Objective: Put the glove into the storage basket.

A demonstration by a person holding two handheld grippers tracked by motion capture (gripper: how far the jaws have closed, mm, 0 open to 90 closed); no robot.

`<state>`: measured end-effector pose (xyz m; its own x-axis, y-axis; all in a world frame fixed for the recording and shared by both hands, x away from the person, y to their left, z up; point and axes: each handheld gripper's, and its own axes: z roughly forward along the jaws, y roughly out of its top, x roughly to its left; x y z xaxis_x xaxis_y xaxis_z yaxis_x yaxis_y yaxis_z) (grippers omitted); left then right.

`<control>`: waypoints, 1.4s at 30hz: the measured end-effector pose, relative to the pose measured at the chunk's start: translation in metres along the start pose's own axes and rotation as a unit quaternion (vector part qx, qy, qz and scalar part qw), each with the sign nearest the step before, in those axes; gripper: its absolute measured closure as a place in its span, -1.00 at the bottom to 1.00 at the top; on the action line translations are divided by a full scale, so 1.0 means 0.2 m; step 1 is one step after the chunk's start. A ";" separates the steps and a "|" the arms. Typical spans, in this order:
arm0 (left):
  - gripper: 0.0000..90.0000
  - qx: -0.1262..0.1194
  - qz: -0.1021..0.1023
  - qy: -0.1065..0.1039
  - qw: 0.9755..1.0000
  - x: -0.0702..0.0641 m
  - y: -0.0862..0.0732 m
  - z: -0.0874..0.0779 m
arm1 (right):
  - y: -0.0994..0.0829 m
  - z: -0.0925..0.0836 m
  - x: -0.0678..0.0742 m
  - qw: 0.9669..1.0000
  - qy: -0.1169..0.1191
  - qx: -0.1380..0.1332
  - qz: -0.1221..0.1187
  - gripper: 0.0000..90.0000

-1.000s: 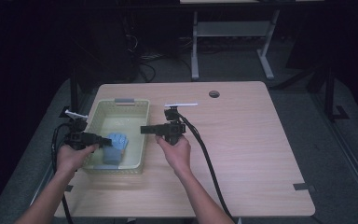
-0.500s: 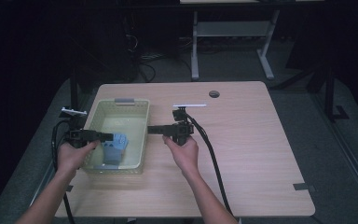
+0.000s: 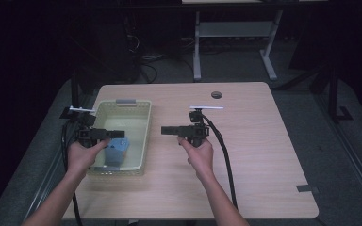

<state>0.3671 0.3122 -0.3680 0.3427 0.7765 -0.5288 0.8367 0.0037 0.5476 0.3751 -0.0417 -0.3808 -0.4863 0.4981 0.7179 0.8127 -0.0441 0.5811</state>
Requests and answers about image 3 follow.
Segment blue grey glove white label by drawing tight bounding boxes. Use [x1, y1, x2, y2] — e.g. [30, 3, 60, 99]
[104, 137, 131, 168]

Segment black metal stand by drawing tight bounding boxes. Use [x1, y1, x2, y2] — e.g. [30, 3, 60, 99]
[327, 64, 354, 124]
[59, 69, 80, 121]

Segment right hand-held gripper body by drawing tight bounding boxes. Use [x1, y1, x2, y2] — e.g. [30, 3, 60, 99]
[181, 105, 224, 148]

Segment black floor cables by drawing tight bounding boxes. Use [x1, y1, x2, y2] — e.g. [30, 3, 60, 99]
[123, 32, 196, 84]

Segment aluminium frame rail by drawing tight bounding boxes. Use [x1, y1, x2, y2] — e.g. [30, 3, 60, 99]
[20, 93, 91, 226]
[314, 93, 362, 218]

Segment person's left hand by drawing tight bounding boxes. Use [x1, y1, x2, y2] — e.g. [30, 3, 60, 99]
[66, 138, 111, 174]

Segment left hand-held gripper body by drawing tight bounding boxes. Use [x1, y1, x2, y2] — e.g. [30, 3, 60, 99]
[69, 106, 108, 149]

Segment person's right hand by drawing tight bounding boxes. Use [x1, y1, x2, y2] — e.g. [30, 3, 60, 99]
[177, 137, 215, 184]

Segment white metal table frame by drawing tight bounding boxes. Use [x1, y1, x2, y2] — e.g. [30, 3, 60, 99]
[181, 0, 328, 82]

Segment cream plastic perforated basket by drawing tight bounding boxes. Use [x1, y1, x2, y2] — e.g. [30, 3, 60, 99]
[86, 99, 153, 177]

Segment grey tape strip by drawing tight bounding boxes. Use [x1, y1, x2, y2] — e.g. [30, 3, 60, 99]
[295, 185, 321, 193]

